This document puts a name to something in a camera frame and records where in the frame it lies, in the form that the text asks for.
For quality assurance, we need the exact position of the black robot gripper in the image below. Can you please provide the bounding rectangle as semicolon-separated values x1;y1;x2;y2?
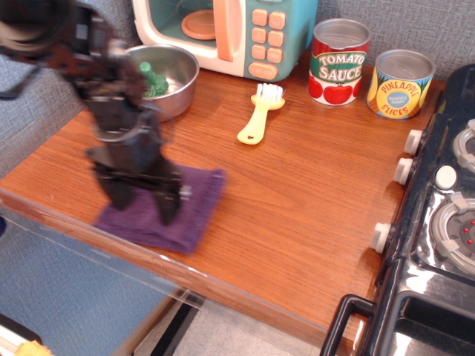
86;124;183;225

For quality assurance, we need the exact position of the purple cloth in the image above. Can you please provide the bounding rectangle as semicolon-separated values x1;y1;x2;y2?
94;166;226;254

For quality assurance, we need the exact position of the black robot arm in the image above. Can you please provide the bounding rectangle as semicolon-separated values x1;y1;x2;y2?
1;1;182;225

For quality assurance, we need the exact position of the grey stove knob bottom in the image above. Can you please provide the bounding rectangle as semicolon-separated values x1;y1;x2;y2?
370;222;391;254

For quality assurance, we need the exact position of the grey stove knob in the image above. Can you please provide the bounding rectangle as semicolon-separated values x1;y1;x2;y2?
370;222;391;254
393;158;413;185

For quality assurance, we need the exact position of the green toy broccoli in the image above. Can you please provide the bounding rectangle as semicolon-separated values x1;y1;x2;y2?
139;62;168;98

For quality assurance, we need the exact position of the stainless steel bowl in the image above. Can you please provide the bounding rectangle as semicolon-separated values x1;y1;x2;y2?
127;44;200;121

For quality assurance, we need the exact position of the yellow toy brush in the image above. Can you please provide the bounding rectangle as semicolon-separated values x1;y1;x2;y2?
237;83;285;145

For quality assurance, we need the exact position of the orange plush toy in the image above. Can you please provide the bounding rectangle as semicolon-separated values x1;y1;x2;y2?
14;340;53;356

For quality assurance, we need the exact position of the teal toy microwave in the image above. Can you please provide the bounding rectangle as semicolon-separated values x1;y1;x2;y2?
132;1;318;82

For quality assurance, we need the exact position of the tomato sauce can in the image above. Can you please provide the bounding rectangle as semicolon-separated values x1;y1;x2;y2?
307;18;371;106

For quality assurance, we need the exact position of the grey stove knob middle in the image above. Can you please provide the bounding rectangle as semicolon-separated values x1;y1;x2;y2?
393;158;413;185

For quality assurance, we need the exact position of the white stove knob top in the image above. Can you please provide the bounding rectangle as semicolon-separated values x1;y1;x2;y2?
404;130;424;156

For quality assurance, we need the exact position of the pineapple slices can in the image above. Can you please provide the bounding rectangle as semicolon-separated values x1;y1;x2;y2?
367;49;436;120

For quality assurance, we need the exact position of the black toy stove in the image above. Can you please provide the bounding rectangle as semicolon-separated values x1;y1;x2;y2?
359;65;474;355

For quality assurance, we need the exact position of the black oven door handle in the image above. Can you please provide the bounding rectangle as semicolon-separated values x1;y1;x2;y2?
320;294;376;356

